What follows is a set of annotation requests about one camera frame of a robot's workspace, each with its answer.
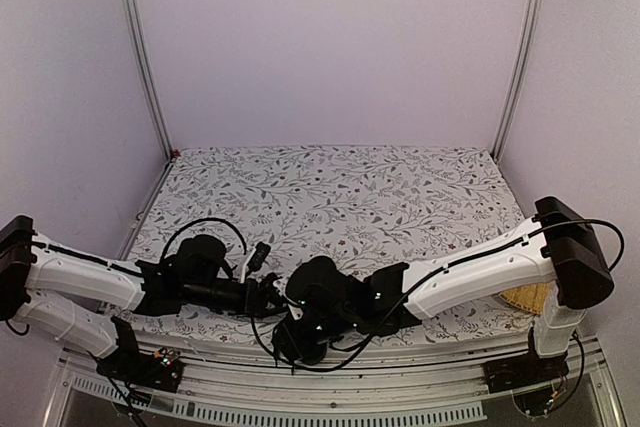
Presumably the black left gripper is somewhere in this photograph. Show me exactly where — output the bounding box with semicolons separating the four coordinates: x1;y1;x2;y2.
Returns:
183;278;284;320

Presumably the black canvas sneaker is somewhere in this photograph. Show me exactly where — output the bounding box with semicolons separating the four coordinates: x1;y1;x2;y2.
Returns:
271;316;328;366

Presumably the black shoelace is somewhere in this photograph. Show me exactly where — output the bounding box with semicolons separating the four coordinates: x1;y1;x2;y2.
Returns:
249;314;301;376

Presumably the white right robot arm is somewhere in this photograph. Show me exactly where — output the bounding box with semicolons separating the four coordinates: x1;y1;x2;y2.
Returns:
272;197;614;383

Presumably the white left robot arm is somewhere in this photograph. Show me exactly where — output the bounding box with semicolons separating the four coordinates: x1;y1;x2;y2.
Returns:
1;215;285;320

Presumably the floral patterned table mat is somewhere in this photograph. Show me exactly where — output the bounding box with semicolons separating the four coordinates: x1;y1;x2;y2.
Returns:
107;145;551;350

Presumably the woven bamboo tray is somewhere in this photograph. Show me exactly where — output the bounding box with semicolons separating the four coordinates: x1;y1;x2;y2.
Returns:
499;283;550;315

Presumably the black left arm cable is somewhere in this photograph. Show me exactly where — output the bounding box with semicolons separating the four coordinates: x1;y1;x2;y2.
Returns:
162;216;249;261

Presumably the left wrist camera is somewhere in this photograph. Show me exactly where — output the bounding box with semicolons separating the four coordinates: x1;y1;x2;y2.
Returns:
239;242;271;283

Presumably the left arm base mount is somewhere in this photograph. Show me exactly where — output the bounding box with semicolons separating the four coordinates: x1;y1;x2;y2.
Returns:
96;316;185;393

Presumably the aluminium front rail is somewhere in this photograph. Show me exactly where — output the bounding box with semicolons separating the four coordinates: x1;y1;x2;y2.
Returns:
42;331;626;427

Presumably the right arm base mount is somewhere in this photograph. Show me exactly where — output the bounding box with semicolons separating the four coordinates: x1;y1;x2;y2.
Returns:
482;329;569;394

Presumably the left aluminium frame post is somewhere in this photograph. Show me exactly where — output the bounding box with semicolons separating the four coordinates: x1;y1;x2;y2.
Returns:
122;0;174;161

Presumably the aluminium frame post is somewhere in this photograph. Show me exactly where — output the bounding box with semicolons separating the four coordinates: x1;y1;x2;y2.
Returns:
490;0;543;165
122;0;174;161

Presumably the right aluminium frame post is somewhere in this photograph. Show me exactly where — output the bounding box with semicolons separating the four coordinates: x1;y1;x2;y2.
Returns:
490;0;543;165

